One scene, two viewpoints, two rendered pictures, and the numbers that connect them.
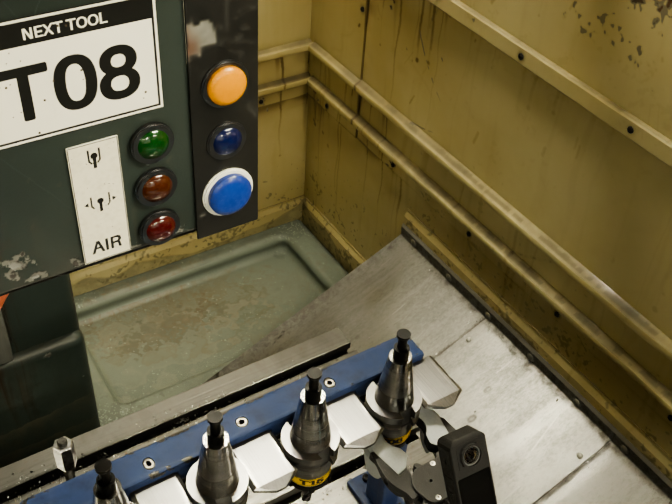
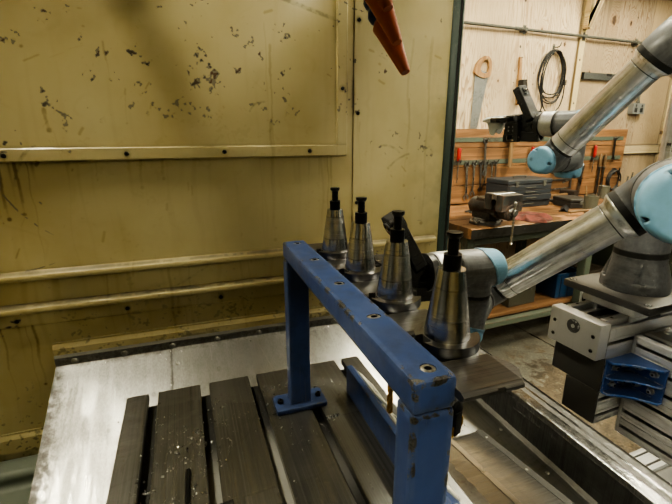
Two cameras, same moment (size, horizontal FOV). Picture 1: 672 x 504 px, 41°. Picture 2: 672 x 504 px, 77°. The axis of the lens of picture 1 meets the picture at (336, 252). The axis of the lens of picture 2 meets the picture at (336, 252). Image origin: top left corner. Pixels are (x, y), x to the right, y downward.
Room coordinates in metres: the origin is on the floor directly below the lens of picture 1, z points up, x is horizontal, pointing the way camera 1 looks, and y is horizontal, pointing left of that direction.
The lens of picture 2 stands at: (0.47, 0.59, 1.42)
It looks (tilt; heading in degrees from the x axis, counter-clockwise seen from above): 16 degrees down; 286
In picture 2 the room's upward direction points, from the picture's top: straight up
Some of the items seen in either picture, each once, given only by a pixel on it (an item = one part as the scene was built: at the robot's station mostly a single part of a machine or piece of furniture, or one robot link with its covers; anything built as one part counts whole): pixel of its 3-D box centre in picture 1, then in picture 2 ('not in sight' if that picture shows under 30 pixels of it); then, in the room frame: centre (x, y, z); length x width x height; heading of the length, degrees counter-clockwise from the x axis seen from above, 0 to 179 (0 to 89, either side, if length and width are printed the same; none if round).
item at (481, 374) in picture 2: not in sight; (481, 374); (0.44, 0.24, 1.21); 0.07 x 0.05 x 0.01; 35
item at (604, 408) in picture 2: not in sight; (624, 381); (-0.01, -0.59, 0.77); 0.36 x 0.10 x 0.09; 38
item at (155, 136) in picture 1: (152, 143); not in sight; (0.43, 0.11, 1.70); 0.02 x 0.01 x 0.02; 125
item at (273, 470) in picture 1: (265, 464); (375, 289); (0.56, 0.06, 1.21); 0.07 x 0.05 x 0.01; 35
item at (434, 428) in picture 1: (425, 432); not in sight; (0.66, -0.12, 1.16); 0.09 x 0.03 x 0.06; 20
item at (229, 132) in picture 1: (226, 140); not in sight; (0.46, 0.07, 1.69); 0.02 x 0.01 x 0.02; 125
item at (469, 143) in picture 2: not in sight; (556, 228); (-0.27, -2.83, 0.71); 2.21 x 0.95 x 1.43; 38
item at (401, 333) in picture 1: (402, 345); (335, 198); (0.66, -0.08, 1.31); 0.02 x 0.02 x 0.03
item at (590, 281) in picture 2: not in sight; (635, 296); (0.00, -0.60, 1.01); 0.36 x 0.22 x 0.06; 38
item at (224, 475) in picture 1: (216, 459); (395, 267); (0.53, 0.10, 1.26); 0.04 x 0.04 x 0.07
